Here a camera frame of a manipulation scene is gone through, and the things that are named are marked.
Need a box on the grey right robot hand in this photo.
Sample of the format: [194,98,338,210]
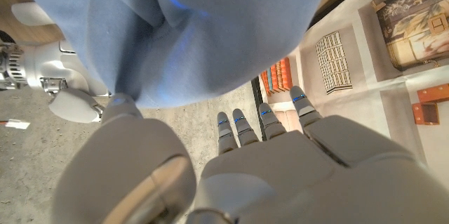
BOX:
[0,1,112,124]

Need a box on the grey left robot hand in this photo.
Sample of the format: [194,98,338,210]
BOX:
[51,85,449,224]

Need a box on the blue hoodie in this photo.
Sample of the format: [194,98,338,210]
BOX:
[12,0,337,109]

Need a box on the printed bookshelf backdrop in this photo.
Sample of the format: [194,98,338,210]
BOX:
[250,0,449,190]

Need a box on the white cable tag connector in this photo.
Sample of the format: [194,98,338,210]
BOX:
[0,118,32,131]

